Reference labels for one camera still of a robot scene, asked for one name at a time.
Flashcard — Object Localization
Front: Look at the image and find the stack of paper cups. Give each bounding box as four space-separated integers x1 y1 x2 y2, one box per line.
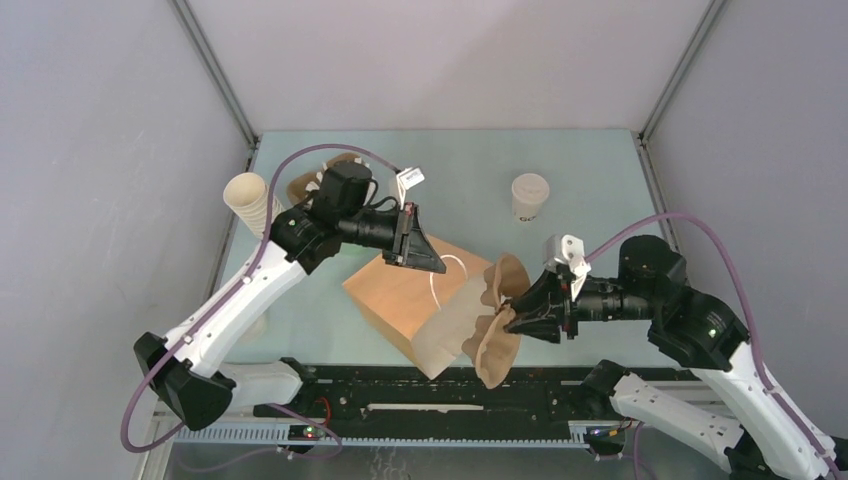
223 172 284 239

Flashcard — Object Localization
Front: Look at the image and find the brown paper bag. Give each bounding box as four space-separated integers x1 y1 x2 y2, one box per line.
343 236 492 380

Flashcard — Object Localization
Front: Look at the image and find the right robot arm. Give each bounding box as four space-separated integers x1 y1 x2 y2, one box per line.
506 235 847 479

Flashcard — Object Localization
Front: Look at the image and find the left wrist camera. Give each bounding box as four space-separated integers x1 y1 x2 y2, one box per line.
389 167 425 206

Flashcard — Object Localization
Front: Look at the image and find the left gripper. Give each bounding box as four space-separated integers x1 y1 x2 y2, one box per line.
339 201 445 273

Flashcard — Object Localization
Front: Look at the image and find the black front rail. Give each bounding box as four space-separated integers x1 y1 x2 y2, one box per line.
152 360 730 458

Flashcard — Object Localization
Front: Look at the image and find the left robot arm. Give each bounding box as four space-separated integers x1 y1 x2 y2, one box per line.
134 161 446 431

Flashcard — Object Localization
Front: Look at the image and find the single paper cup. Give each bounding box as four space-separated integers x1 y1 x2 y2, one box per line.
512 196 548 222

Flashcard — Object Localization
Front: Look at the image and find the stack of white lids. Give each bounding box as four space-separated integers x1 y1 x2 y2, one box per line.
237 312 269 344

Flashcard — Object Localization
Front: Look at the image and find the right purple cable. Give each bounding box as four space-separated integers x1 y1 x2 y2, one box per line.
586 211 846 480

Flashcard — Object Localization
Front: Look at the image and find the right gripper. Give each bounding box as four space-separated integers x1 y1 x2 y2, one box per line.
502 265 653 343

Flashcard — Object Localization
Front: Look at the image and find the white plastic cup lid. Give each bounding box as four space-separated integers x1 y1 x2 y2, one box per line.
511 173 550 204

